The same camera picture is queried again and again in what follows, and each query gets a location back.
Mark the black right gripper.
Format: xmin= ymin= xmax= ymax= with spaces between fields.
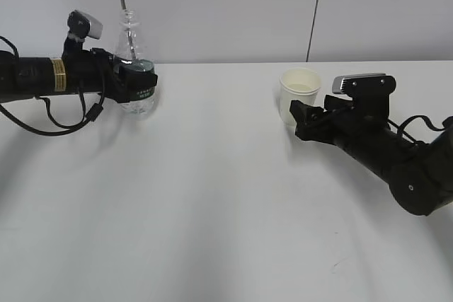
xmin=289 ymin=95 xmax=393 ymax=153

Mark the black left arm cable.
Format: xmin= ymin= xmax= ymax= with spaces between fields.
xmin=0 ymin=35 xmax=107 ymax=137

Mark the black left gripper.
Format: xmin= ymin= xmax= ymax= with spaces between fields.
xmin=76 ymin=47 xmax=158 ymax=103

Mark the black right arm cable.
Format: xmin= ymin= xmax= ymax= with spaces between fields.
xmin=387 ymin=115 xmax=445 ymax=146

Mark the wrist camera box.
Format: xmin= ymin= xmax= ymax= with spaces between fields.
xmin=332 ymin=73 xmax=396 ymax=121
xmin=62 ymin=10 xmax=103 ymax=57

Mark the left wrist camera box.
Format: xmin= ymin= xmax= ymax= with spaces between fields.
xmin=62 ymin=10 xmax=103 ymax=57

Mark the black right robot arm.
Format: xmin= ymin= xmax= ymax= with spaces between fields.
xmin=289 ymin=95 xmax=452 ymax=216

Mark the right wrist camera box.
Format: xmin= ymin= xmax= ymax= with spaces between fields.
xmin=332 ymin=73 xmax=396 ymax=121

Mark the white paper cup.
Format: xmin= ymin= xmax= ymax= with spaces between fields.
xmin=280 ymin=68 xmax=321 ymax=127

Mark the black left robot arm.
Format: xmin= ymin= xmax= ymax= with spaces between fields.
xmin=1 ymin=48 xmax=158 ymax=103

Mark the clear water bottle green label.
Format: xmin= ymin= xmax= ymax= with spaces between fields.
xmin=115 ymin=9 xmax=156 ymax=118

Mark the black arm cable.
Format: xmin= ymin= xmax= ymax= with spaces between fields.
xmin=387 ymin=115 xmax=445 ymax=146
xmin=0 ymin=35 xmax=107 ymax=137

